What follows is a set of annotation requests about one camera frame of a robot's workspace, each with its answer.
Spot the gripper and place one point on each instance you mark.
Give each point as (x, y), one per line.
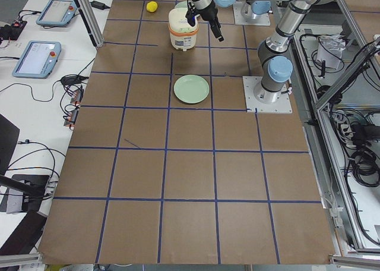
(209, 13)

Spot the white rice cooker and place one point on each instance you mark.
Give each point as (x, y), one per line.
(183, 36)

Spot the green plate far side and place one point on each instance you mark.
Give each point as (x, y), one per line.
(182, 5)

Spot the yellow toy lemon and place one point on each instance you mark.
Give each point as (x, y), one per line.
(152, 6)

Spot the green plate near lemon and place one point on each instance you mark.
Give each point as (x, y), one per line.
(191, 89)

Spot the black power adapter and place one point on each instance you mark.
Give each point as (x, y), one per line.
(99, 5)

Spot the teach pendant far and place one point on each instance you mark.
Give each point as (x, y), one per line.
(57, 13)

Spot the teach pendant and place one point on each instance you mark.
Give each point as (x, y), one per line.
(37, 60)
(57, 13)

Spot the teach pendant near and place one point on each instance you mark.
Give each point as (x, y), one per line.
(37, 60)

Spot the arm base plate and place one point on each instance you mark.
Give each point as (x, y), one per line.
(260, 101)
(255, 14)

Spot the aluminium frame post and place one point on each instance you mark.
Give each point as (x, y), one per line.
(90, 22)

